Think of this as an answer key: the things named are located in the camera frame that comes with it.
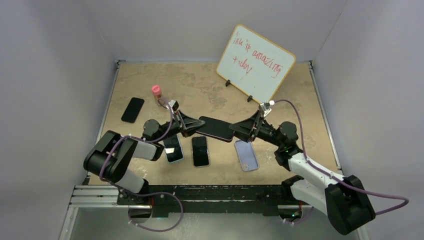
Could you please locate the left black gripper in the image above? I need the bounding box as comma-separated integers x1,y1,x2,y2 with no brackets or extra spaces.
156,110,205,143

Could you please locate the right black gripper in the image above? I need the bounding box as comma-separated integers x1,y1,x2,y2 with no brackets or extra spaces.
229,109,284,147

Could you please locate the black phone case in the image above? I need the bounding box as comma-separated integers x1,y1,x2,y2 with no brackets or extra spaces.
197,116,234,135

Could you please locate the lavender phone case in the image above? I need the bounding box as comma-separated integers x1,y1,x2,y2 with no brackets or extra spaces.
234,140,259,172

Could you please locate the light blue phone case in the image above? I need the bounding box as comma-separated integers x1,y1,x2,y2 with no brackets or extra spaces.
162,134,185,165

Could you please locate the clear magsafe phone case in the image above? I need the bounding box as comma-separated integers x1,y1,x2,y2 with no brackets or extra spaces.
191,135,211,169

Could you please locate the black phone purple edge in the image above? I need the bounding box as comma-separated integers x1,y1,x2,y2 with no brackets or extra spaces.
196,131,234,143

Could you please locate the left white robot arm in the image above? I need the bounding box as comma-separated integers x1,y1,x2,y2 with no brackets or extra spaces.
83,110,206,205

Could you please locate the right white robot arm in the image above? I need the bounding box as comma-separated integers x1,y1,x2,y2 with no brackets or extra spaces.
229,111,376,235

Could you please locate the pink capped small bottle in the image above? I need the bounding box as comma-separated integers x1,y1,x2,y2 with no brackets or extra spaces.
151,85,166,107

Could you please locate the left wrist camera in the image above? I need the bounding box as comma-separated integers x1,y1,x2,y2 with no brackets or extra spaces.
168,99,180,112

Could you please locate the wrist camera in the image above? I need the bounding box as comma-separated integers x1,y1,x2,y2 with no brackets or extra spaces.
258,102,272,118
168,99,180,112

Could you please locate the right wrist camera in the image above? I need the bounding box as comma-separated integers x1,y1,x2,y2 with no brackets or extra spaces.
258,102,272,118

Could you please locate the whiteboard with yellow frame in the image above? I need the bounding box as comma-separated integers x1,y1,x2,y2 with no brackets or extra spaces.
216,24,296,103

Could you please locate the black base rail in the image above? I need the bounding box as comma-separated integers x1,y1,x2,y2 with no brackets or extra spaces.
117,184,306,221

